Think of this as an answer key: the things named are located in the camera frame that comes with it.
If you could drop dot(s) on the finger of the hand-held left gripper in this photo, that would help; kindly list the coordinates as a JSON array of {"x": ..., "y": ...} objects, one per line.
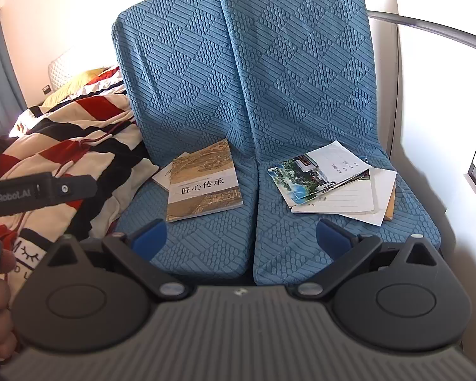
[{"x": 73, "y": 187}]

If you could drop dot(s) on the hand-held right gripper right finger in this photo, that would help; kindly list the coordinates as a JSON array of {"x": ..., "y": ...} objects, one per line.
[{"x": 330, "y": 236}]

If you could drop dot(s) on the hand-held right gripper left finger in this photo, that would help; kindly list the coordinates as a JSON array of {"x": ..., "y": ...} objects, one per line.
[{"x": 150, "y": 236}]

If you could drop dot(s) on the photo cover notebook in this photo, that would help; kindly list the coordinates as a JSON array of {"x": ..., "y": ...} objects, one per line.
[
  {"x": 341, "y": 202},
  {"x": 341, "y": 158},
  {"x": 287, "y": 192}
]

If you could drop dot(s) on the white paper sheet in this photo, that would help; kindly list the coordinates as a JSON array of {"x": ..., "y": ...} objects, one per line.
[{"x": 382, "y": 194}]

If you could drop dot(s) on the white booklet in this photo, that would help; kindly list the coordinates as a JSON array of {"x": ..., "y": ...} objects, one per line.
[{"x": 162, "y": 176}]

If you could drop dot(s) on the red black cream striped blanket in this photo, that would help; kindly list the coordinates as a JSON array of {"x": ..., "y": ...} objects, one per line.
[{"x": 63, "y": 127}]

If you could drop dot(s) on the gold cover book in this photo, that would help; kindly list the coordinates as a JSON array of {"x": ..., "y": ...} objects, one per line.
[{"x": 206, "y": 174}]

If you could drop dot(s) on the yellow pillow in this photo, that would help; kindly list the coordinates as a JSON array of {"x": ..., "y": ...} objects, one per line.
[{"x": 71, "y": 85}]

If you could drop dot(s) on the grey-blue curtain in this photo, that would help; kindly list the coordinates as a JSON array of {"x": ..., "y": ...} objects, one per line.
[{"x": 0, "y": 79}]

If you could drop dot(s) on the white quilted headboard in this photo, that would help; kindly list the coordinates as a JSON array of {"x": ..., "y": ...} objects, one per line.
[{"x": 59, "y": 69}]

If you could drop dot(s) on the blue quilted sofa cover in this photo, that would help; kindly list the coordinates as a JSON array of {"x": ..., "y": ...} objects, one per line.
[{"x": 174, "y": 67}]

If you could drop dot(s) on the blue textured floor chair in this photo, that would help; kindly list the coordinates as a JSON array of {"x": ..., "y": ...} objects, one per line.
[{"x": 301, "y": 67}]

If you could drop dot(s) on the wall socket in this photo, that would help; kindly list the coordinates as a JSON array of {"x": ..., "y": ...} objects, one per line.
[{"x": 46, "y": 89}]

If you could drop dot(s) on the curved grey metal rail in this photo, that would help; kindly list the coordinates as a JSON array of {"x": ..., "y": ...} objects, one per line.
[{"x": 428, "y": 23}]

